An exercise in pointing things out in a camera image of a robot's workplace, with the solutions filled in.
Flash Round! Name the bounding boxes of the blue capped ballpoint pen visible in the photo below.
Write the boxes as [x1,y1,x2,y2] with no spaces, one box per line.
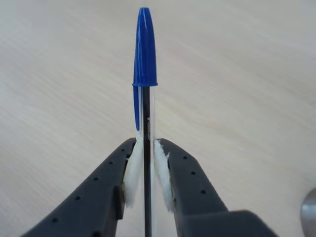
[131,7,159,237]

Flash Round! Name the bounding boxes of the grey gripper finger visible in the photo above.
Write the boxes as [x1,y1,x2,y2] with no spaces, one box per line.
[21,134,144,237]
[153,138,276,237]

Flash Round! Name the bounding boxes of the silver metal cup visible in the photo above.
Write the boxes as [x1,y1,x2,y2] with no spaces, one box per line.
[300,187,316,237]

